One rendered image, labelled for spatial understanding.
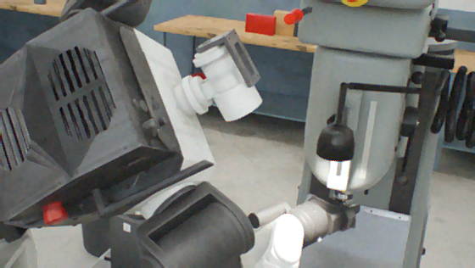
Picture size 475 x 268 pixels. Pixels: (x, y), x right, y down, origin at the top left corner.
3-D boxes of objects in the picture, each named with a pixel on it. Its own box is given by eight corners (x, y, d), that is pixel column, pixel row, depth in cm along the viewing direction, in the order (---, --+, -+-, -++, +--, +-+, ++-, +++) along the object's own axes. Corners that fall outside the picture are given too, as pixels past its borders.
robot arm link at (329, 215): (359, 203, 128) (326, 219, 120) (353, 241, 131) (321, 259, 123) (314, 183, 136) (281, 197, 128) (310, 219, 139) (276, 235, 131)
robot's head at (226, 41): (209, 106, 89) (249, 90, 85) (181, 58, 87) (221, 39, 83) (225, 89, 94) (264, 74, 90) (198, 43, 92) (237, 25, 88)
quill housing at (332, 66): (387, 204, 122) (412, 56, 111) (293, 185, 128) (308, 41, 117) (396, 171, 139) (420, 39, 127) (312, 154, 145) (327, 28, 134)
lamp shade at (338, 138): (317, 160, 109) (321, 129, 106) (315, 146, 115) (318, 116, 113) (355, 163, 108) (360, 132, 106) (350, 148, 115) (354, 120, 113)
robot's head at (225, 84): (210, 132, 89) (261, 107, 87) (177, 75, 86) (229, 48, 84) (215, 118, 95) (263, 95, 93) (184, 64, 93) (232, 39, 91)
